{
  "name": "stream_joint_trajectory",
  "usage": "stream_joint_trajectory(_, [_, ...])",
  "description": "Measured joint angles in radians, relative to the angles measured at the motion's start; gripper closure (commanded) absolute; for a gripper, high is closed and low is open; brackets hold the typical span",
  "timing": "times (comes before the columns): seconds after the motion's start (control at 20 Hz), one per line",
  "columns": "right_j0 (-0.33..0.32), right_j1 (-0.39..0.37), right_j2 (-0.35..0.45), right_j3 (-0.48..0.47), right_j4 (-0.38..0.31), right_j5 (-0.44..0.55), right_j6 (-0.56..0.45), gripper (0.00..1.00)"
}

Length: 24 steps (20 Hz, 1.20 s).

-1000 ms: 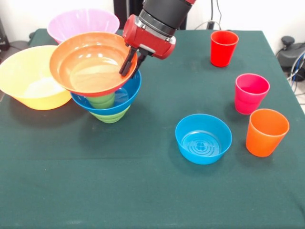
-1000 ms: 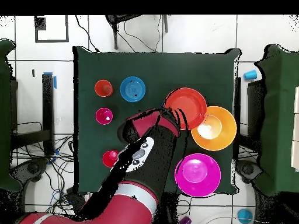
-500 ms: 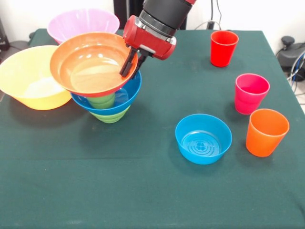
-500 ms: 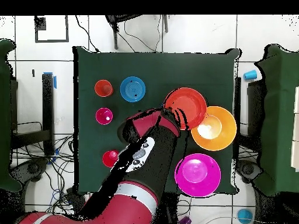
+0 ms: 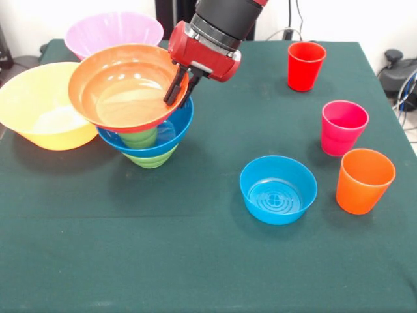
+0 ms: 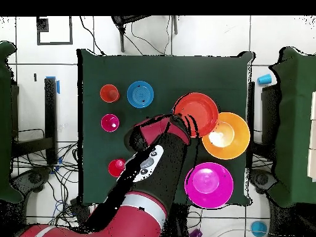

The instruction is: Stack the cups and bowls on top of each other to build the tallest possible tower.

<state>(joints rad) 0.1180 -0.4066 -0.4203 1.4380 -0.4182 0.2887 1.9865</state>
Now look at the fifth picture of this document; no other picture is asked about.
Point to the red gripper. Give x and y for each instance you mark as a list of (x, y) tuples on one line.
[(202, 55)]

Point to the large smooth blue bowl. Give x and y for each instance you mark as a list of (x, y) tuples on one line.
[(177, 130)]

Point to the orange-red plastic bowl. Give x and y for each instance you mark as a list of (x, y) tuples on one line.
[(123, 91)]

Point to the green plastic cup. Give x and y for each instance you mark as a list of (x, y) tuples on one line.
[(138, 138)]

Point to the small green plastic bowl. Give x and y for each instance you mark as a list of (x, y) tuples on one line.
[(150, 159)]

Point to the small ringed blue bowl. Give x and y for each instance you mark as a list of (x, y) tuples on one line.
[(277, 199)]

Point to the large pink plastic bowl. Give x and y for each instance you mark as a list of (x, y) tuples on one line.
[(107, 31)]

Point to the red plastic cup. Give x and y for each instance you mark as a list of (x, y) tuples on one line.
[(304, 71)]

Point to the large yellow-orange plastic bowl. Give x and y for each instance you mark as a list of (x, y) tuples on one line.
[(32, 107)]

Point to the magenta plastic cup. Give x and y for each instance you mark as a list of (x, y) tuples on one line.
[(339, 140)]

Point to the dark green tablecloth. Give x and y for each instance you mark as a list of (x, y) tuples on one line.
[(195, 261)]

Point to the orange plastic cup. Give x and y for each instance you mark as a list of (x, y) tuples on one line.
[(358, 195)]

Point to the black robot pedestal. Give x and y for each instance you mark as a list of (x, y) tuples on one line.
[(176, 16)]

